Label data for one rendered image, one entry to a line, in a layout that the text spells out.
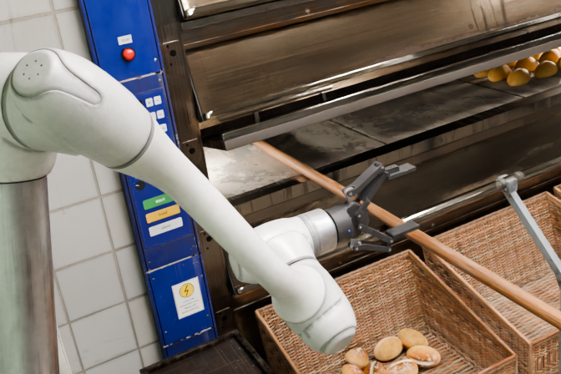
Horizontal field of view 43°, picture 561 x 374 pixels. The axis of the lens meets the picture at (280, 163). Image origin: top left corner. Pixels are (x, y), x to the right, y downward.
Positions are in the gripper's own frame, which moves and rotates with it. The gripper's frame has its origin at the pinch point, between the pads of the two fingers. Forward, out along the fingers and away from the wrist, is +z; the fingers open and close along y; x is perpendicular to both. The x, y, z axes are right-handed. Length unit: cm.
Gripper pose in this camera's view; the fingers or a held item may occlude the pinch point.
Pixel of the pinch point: (409, 197)
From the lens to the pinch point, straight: 153.6
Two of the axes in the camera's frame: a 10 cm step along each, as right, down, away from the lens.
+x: 4.6, 2.8, -8.4
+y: 1.3, 9.2, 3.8
